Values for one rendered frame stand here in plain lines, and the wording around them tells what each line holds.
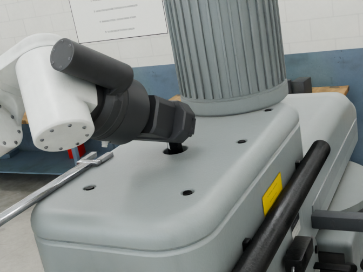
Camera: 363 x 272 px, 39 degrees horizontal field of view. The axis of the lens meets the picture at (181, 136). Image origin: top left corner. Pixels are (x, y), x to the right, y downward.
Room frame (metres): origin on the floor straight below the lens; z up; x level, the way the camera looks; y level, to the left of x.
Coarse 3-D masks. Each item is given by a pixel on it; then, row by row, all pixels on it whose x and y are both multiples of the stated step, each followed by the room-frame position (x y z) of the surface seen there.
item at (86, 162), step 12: (96, 156) 0.76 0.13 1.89; (108, 156) 0.74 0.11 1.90; (72, 168) 0.70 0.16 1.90; (84, 168) 0.70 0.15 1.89; (60, 180) 0.66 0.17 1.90; (36, 192) 0.63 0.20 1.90; (48, 192) 0.63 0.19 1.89; (24, 204) 0.60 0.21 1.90; (0, 216) 0.58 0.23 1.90; (12, 216) 0.58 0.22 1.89
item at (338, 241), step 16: (352, 176) 1.22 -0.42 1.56; (336, 192) 1.15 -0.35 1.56; (352, 192) 1.13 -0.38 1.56; (336, 208) 1.07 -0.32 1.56; (352, 208) 1.06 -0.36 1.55; (320, 240) 1.00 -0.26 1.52; (336, 240) 0.99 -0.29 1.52; (352, 240) 0.99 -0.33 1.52; (320, 256) 0.99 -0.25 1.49; (336, 256) 0.98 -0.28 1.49; (352, 256) 0.97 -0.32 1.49
